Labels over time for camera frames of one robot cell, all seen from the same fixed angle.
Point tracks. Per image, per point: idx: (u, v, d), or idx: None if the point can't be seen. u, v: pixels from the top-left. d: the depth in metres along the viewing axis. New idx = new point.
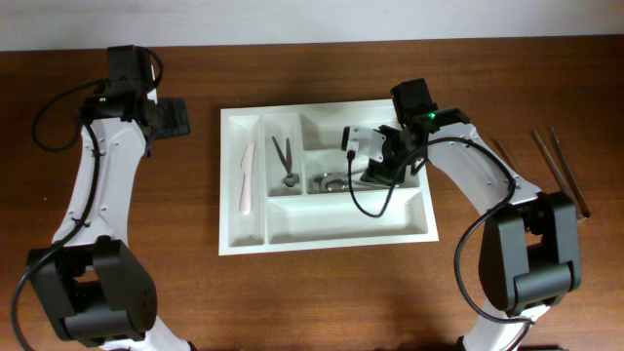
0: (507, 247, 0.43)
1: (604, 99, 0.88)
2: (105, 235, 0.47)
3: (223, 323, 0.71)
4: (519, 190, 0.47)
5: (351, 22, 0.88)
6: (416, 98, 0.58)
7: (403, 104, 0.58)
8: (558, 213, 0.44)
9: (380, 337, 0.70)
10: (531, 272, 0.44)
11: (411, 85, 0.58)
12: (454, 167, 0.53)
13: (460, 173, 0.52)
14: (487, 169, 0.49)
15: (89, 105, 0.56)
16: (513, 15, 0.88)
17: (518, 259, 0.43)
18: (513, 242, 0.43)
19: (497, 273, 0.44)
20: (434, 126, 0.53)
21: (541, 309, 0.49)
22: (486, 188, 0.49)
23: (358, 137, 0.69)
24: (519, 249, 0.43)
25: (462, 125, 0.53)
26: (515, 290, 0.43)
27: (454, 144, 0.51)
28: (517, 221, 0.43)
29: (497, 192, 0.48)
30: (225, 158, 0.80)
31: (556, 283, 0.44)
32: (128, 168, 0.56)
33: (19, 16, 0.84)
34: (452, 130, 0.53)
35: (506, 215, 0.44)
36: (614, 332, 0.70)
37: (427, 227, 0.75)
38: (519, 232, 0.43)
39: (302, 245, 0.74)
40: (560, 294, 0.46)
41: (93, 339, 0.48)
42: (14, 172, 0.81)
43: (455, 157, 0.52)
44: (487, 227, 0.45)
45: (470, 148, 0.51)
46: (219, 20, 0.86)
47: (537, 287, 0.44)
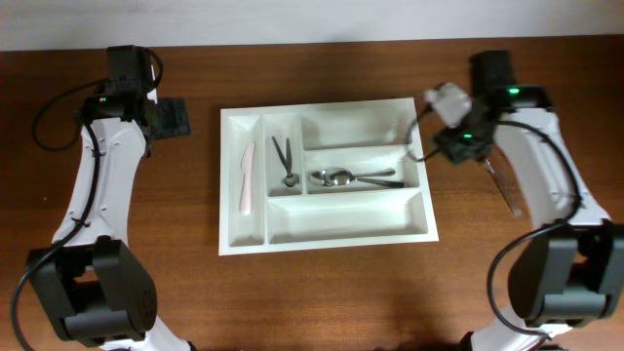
0: (551, 264, 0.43)
1: (604, 100, 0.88)
2: (105, 235, 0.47)
3: (223, 323, 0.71)
4: (583, 210, 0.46)
5: (351, 22, 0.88)
6: (500, 71, 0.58)
7: (484, 73, 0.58)
8: (617, 247, 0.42)
9: (380, 337, 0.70)
10: (565, 292, 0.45)
11: (496, 56, 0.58)
12: (522, 164, 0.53)
13: (526, 172, 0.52)
14: (556, 176, 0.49)
15: (89, 105, 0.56)
16: (513, 15, 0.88)
17: (557, 280, 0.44)
18: (560, 262, 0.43)
19: (530, 285, 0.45)
20: (513, 102, 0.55)
21: (561, 327, 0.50)
22: (549, 197, 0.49)
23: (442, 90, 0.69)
24: (563, 271, 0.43)
25: (544, 113, 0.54)
26: (541, 304, 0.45)
27: (528, 135, 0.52)
28: (572, 246, 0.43)
29: (559, 204, 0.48)
30: (225, 158, 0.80)
31: (584, 307, 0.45)
32: (128, 168, 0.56)
33: (18, 16, 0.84)
34: (529, 117, 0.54)
35: (560, 235, 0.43)
36: (615, 333, 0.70)
37: (427, 227, 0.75)
38: (568, 256, 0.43)
39: (302, 245, 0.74)
40: (586, 319, 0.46)
41: (93, 339, 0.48)
42: (14, 172, 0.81)
43: (526, 151, 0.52)
44: (539, 240, 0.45)
45: (544, 144, 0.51)
46: (219, 21, 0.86)
47: (565, 307, 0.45)
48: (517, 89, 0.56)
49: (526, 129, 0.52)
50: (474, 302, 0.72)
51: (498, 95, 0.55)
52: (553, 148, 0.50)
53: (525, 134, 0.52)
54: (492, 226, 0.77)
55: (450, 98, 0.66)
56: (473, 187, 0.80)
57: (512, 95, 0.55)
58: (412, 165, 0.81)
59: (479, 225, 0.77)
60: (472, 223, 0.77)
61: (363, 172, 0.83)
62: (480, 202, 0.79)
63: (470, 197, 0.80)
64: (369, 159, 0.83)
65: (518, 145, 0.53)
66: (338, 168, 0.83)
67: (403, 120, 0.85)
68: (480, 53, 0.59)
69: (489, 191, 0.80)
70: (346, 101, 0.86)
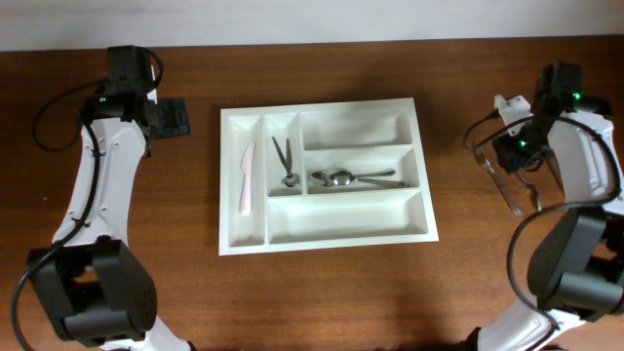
0: (576, 239, 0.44)
1: (604, 100, 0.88)
2: (104, 235, 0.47)
3: (223, 323, 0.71)
4: (618, 201, 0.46)
5: (350, 22, 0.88)
6: (570, 79, 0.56)
7: (555, 78, 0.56)
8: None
9: (379, 337, 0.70)
10: (584, 275, 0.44)
11: (572, 67, 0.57)
12: (565, 157, 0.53)
13: (568, 165, 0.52)
14: (599, 170, 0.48)
15: (89, 105, 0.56)
16: (513, 15, 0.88)
17: (579, 255, 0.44)
18: (585, 239, 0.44)
19: (551, 262, 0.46)
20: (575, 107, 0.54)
21: (574, 320, 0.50)
22: (587, 185, 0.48)
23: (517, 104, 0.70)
24: (587, 247, 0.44)
25: (600, 119, 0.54)
26: (558, 281, 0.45)
27: (580, 134, 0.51)
28: (601, 223, 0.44)
29: (595, 192, 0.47)
30: (225, 158, 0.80)
31: (602, 295, 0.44)
32: (128, 168, 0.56)
33: (18, 16, 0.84)
34: (585, 121, 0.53)
35: (590, 214, 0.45)
36: (616, 333, 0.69)
37: (427, 227, 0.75)
38: (594, 235, 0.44)
39: (301, 245, 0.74)
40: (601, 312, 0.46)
41: (93, 339, 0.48)
42: (14, 172, 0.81)
43: (572, 144, 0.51)
44: (567, 217, 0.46)
45: (595, 143, 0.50)
46: (219, 21, 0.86)
47: (584, 289, 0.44)
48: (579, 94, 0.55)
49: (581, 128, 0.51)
50: (474, 302, 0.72)
51: (562, 97, 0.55)
52: (603, 147, 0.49)
53: (577, 132, 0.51)
54: (492, 225, 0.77)
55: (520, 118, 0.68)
56: (473, 187, 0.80)
57: (574, 98, 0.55)
58: (412, 165, 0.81)
59: (479, 225, 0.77)
60: (472, 223, 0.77)
61: (363, 171, 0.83)
62: (480, 202, 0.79)
63: (470, 197, 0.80)
64: (369, 158, 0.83)
65: (565, 140, 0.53)
66: (339, 169, 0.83)
67: (405, 120, 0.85)
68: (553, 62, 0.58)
69: (489, 191, 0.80)
70: (363, 101, 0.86)
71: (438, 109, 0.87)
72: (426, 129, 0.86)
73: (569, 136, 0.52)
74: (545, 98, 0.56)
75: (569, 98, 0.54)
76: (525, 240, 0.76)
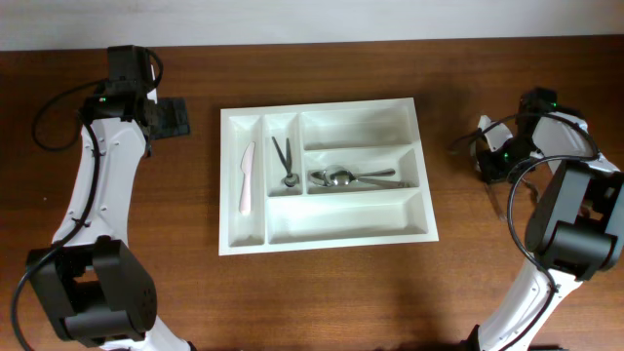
0: (565, 191, 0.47)
1: (604, 100, 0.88)
2: (104, 235, 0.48)
3: (224, 323, 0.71)
4: (600, 162, 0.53)
5: (350, 22, 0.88)
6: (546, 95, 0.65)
7: (533, 93, 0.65)
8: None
9: (379, 337, 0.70)
10: (576, 228, 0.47)
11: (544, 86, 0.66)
12: (550, 142, 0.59)
13: (554, 148, 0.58)
14: (579, 143, 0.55)
15: (89, 105, 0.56)
16: (513, 15, 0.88)
17: (569, 207, 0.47)
18: (573, 191, 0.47)
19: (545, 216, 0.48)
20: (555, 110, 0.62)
21: (571, 285, 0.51)
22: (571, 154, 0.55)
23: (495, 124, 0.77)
24: (574, 199, 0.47)
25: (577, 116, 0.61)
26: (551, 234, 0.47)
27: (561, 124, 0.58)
28: (586, 175, 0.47)
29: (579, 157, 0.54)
30: (225, 158, 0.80)
31: (592, 248, 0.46)
32: (128, 168, 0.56)
33: (18, 16, 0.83)
34: (565, 115, 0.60)
35: (577, 168, 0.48)
36: (615, 332, 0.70)
37: (427, 227, 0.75)
38: (582, 186, 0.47)
39: (301, 245, 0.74)
40: (594, 267, 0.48)
41: (93, 339, 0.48)
42: (14, 172, 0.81)
43: (556, 136, 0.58)
44: (557, 174, 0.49)
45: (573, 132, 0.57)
46: (219, 20, 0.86)
47: (575, 241, 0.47)
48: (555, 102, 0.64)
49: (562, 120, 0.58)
50: (474, 301, 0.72)
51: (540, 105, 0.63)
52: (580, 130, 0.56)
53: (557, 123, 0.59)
54: (492, 225, 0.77)
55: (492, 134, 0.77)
56: (473, 187, 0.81)
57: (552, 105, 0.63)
58: (412, 165, 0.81)
59: (479, 224, 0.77)
60: (472, 223, 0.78)
61: (363, 171, 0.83)
62: (480, 201, 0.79)
63: (470, 197, 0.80)
64: (370, 158, 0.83)
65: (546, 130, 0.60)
66: (339, 168, 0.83)
67: (405, 120, 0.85)
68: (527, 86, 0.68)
69: (489, 191, 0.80)
70: (364, 101, 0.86)
71: (438, 109, 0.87)
72: (426, 129, 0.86)
73: (549, 126, 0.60)
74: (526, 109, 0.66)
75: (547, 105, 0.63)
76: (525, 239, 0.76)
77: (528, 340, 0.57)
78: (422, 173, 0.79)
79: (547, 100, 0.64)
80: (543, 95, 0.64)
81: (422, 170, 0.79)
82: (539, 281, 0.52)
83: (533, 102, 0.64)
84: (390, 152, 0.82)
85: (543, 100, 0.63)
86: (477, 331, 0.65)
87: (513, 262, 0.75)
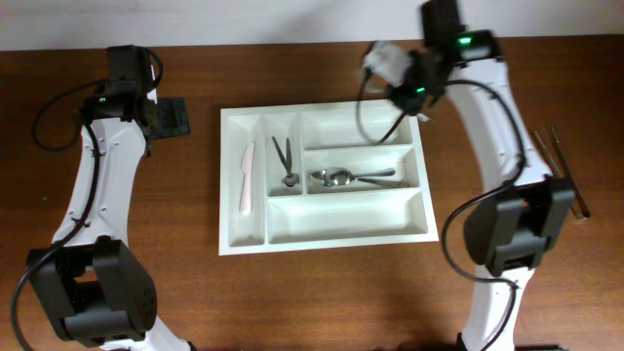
0: (500, 225, 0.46)
1: (604, 100, 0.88)
2: (105, 235, 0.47)
3: (224, 323, 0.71)
4: (528, 170, 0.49)
5: (350, 22, 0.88)
6: (448, 19, 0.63)
7: (431, 24, 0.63)
8: (556, 199, 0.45)
9: (379, 337, 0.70)
10: (514, 242, 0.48)
11: (446, 3, 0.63)
12: (469, 115, 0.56)
13: (475, 129, 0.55)
14: (504, 138, 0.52)
15: (89, 105, 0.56)
16: (513, 15, 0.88)
17: (505, 232, 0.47)
18: (507, 222, 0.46)
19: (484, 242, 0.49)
20: (464, 54, 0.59)
21: (526, 273, 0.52)
22: (497, 157, 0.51)
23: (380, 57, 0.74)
24: (509, 227, 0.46)
25: (492, 63, 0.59)
26: (493, 254, 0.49)
27: (478, 91, 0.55)
28: (516, 203, 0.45)
29: (506, 165, 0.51)
30: (225, 158, 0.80)
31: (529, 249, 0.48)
32: (129, 168, 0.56)
33: (18, 16, 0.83)
34: (478, 70, 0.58)
35: (506, 196, 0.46)
36: (615, 332, 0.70)
37: (427, 227, 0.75)
38: (513, 214, 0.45)
39: (301, 245, 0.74)
40: (538, 258, 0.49)
41: (93, 339, 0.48)
42: (14, 171, 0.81)
43: (475, 108, 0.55)
44: (488, 203, 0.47)
45: (494, 100, 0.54)
46: (219, 20, 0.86)
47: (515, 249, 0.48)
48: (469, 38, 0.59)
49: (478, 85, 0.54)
50: None
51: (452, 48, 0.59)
52: (500, 103, 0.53)
53: (474, 90, 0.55)
54: None
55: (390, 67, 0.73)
56: (473, 187, 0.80)
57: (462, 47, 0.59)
58: (412, 164, 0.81)
59: None
60: None
61: (363, 171, 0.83)
62: None
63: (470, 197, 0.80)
64: (370, 158, 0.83)
65: (389, 60, 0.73)
66: (339, 168, 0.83)
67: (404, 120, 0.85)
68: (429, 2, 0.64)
69: None
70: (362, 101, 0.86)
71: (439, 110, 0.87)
72: (426, 129, 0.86)
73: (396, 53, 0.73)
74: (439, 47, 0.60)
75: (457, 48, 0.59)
76: None
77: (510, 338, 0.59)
78: (422, 173, 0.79)
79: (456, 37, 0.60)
80: (447, 27, 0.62)
81: (422, 170, 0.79)
82: (499, 286, 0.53)
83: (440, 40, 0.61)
84: (390, 152, 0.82)
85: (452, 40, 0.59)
86: (462, 341, 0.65)
87: None
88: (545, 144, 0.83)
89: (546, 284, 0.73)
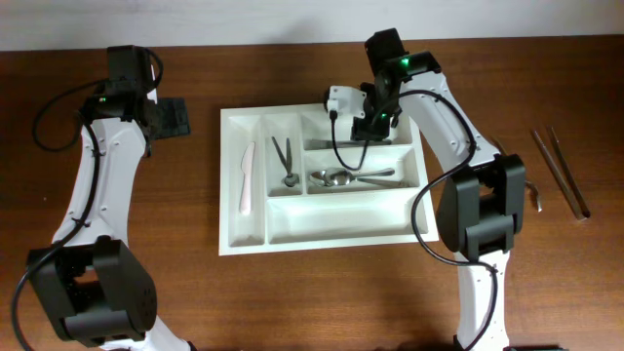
0: (464, 204, 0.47)
1: (603, 99, 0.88)
2: (105, 235, 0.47)
3: (223, 323, 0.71)
4: (479, 152, 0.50)
5: (350, 22, 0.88)
6: (390, 48, 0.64)
7: (373, 58, 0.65)
8: (509, 175, 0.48)
9: (380, 337, 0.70)
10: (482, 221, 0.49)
11: (386, 36, 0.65)
12: (420, 121, 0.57)
13: (428, 132, 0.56)
14: (452, 131, 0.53)
15: (89, 105, 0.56)
16: (512, 16, 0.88)
17: (472, 211, 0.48)
18: (469, 200, 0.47)
19: (453, 225, 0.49)
20: (407, 71, 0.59)
21: (503, 257, 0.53)
22: (449, 147, 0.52)
23: (338, 97, 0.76)
24: (473, 205, 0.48)
25: (433, 74, 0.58)
26: (465, 237, 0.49)
27: (424, 97, 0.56)
28: (473, 180, 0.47)
29: (458, 151, 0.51)
30: (225, 158, 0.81)
31: (498, 227, 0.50)
32: (128, 168, 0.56)
33: (19, 16, 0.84)
34: (419, 81, 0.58)
35: (464, 176, 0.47)
36: (615, 332, 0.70)
37: (427, 227, 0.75)
38: (476, 190, 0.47)
39: (301, 245, 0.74)
40: (509, 237, 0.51)
41: (93, 339, 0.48)
42: (14, 172, 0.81)
43: (424, 112, 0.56)
44: (448, 185, 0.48)
45: (440, 102, 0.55)
46: (219, 20, 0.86)
47: (484, 228, 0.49)
48: (409, 59, 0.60)
49: (422, 93, 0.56)
50: None
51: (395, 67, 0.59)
52: (446, 104, 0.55)
53: (420, 97, 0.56)
54: None
55: (355, 100, 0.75)
56: None
57: (405, 65, 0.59)
58: (412, 165, 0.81)
59: None
60: None
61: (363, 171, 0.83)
62: None
63: None
64: (369, 158, 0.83)
65: (345, 97, 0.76)
66: (338, 168, 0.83)
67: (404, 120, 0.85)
68: (371, 37, 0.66)
69: None
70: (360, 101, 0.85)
71: None
72: None
73: (348, 90, 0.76)
74: (383, 72, 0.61)
75: (400, 66, 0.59)
76: (525, 238, 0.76)
77: (502, 331, 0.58)
78: (422, 173, 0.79)
79: (396, 59, 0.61)
80: (388, 57, 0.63)
81: (422, 170, 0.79)
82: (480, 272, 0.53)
83: (384, 64, 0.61)
84: (389, 152, 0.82)
85: (394, 62, 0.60)
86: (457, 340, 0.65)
87: (513, 262, 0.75)
88: (545, 145, 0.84)
89: (546, 285, 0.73)
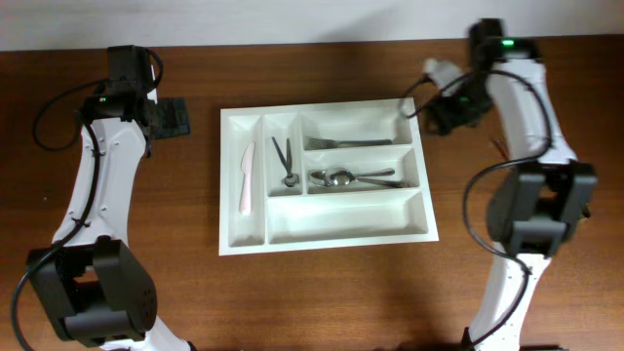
0: (521, 195, 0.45)
1: (604, 99, 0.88)
2: (105, 235, 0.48)
3: (223, 323, 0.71)
4: (553, 151, 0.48)
5: (350, 22, 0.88)
6: (493, 31, 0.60)
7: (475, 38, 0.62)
8: (576, 182, 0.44)
9: (380, 337, 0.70)
10: (533, 219, 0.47)
11: (492, 21, 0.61)
12: (504, 106, 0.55)
13: (509, 119, 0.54)
14: (535, 122, 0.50)
15: (89, 105, 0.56)
16: (513, 16, 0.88)
17: (526, 205, 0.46)
18: (526, 193, 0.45)
19: (504, 214, 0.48)
20: (504, 53, 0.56)
21: (540, 261, 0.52)
22: (526, 139, 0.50)
23: (438, 64, 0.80)
24: (529, 199, 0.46)
25: (531, 64, 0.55)
26: (511, 228, 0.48)
27: (515, 83, 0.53)
28: (539, 175, 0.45)
29: (533, 146, 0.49)
30: (225, 158, 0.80)
31: (547, 233, 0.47)
32: (128, 168, 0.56)
33: (19, 16, 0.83)
34: (517, 66, 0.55)
35: (530, 169, 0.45)
36: (615, 332, 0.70)
37: (427, 227, 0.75)
38: (536, 187, 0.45)
39: (301, 245, 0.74)
40: (554, 246, 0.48)
41: (93, 339, 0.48)
42: (14, 172, 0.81)
43: (510, 97, 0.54)
44: (513, 174, 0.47)
45: (527, 92, 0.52)
46: (219, 20, 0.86)
47: (532, 227, 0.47)
48: (512, 41, 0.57)
49: (515, 79, 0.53)
50: (474, 301, 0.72)
51: (494, 48, 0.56)
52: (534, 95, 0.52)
53: (511, 81, 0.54)
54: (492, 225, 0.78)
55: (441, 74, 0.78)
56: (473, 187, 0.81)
57: (506, 48, 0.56)
58: (412, 165, 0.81)
59: (478, 224, 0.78)
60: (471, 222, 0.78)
61: (362, 171, 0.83)
62: (480, 201, 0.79)
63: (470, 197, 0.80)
64: (369, 158, 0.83)
65: (445, 69, 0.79)
66: (338, 168, 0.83)
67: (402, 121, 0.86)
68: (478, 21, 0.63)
69: (487, 190, 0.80)
70: (359, 101, 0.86)
71: None
72: (427, 128, 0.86)
73: (453, 70, 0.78)
74: (481, 52, 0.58)
75: (500, 49, 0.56)
76: None
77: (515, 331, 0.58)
78: (422, 173, 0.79)
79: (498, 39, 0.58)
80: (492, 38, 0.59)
81: (422, 170, 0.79)
82: (512, 267, 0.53)
83: (484, 43, 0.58)
84: (389, 152, 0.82)
85: (494, 42, 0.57)
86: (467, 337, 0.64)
87: None
88: None
89: (546, 286, 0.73)
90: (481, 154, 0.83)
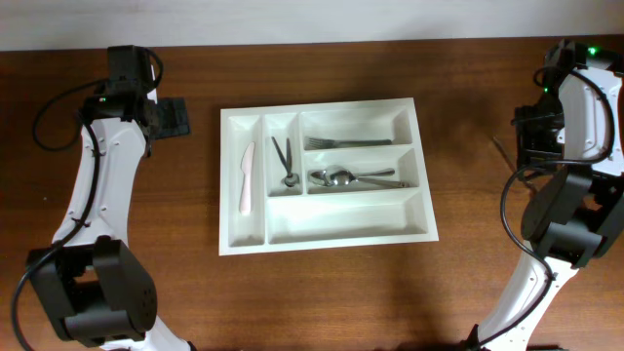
0: (564, 196, 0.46)
1: None
2: (105, 235, 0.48)
3: (224, 323, 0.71)
4: (608, 162, 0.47)
5: (350, 22, 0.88)
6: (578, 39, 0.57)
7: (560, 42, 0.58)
8: None
9: (380, 338, 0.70)
10: (568, 224, 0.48)
11: None
12: (569, 110, 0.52)
13: (569, 120, 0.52)
14: (598, 131, 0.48)
15: (89, 105, 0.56)
16: (514, 16, 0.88)
17: (566, 208, 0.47)
18: (570, 195, 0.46)
19: (541, 212, 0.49)
20: (587, 59, 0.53)
21: (566, 271, 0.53)
22: (582, 145, 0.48)
23: None
24: (571, 202, 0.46)
25: (610, 76, 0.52)
26: (545, 227, 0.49)
27: (588, 91, 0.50)
28: (587, 180, 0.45)
29: (588, 153, 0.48)
30: (225, 157, 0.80)
31: (582, 241, 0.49)
32: (128, 168, 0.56)
33: (19, 16, 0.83)
34: (594, 74, 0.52)
35: (580, 172, 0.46)
36: (615, 333, 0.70)
37: (427, 227, 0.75)
38: (581, 191, 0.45)
39: (301, 245, 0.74)
40: (585, 256, 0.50)
41: (93, 339, 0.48)
42: (14, 172, 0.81)
43: (577, 102, 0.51)
44: (560, 174, 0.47)
45: (599, 102, 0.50)
46: (219, 20, 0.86)
47: (568, 232, 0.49)
48: (595, 50, 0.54)
49: (588, 85, 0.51)
50: (474, 302, 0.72)
51: (576, 52, 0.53)
52: (605, 106, 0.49)
53: (584, 88, 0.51)
54: (492, 225, 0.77)
55: None
56: (473, 187, 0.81)
57: (589, 55, 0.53)
58: (412, 165, 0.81)
59: (478, 224, 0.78)
60: (471, 223, 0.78)
61: (363, 172, 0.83)
62: (480, 201, 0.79)
63: (470, 197, 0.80)
64: (369, 159, 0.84)
65: None
66: (339, 168, 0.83)
67: (402, 121, 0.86)
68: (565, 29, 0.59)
69: (487, 191, 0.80)
70: (360, 101, 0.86)
71: (439, 111, 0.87)
72: (428, 128, 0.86)
73: None
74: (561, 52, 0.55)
75: (582, 54, 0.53)
76: None
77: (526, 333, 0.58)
78: (422, 173, 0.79)
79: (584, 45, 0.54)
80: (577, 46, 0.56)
81: (422, 170, 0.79)
82: (536, 270, 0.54)
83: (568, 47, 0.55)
84: (389, 152, 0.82)
85: (578, 45, 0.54)
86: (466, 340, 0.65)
87: (513, 262, 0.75)
88: None
89: None
90: (482, 154, 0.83)
